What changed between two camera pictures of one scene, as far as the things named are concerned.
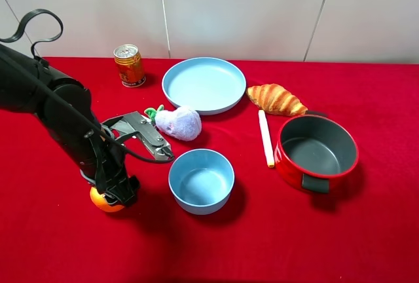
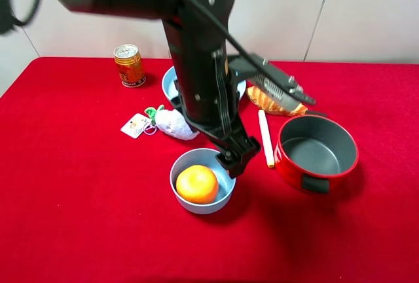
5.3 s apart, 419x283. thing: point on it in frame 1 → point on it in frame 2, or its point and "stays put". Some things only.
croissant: (273, 97) stays put
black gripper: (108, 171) → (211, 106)
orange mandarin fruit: (99, 200) → (198, 184)
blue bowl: (201, 181) stays put
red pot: (312, 150) stays put
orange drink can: (129, 61) stays put
